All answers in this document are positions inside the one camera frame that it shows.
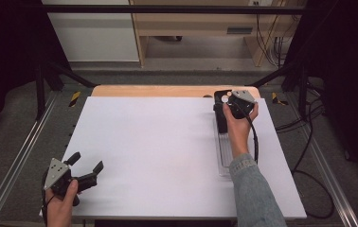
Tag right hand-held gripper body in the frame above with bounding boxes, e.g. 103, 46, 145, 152
228, 89, 258, 120

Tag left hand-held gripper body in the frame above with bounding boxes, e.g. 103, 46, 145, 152
43, 157, 99, 207

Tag black phone case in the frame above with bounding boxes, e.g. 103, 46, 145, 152
213, 89, 234, 134

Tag clear plastic box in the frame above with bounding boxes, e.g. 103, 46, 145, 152
212, 102, 255, 182

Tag person's right hand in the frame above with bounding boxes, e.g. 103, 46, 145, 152
222, 100, 260, 159

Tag person's left hand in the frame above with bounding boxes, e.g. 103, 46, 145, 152
45, 179, 80, 227

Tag white table board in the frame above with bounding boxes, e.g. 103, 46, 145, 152
39, 96, 308, 220

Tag black metal stand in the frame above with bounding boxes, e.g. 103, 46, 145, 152
245, 61, 310, 120
34, 59, 98, 121

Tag wooden desk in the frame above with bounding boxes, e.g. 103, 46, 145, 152
129, 0, 308, 68

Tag white cabinet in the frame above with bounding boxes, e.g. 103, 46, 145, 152
40, 0, 140, 63

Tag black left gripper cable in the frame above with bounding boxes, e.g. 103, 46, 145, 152
40, 169, 56, 227

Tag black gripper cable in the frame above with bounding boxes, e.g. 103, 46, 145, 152
240, 103, 336, 220
40, 169, 56, 227

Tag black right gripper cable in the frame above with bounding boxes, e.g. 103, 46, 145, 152
240, 103, 336, 220

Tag aluminium rail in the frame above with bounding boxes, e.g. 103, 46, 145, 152
284, 94, 358, 227
0, 91, 60, 227

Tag hanging cables bundle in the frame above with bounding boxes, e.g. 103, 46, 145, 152
254, 13, 298, 69

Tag black floor cables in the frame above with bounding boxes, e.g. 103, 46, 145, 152
275, 80, 327, 155

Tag black frame bar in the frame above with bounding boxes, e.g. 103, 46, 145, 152
40, 4, 308, 15

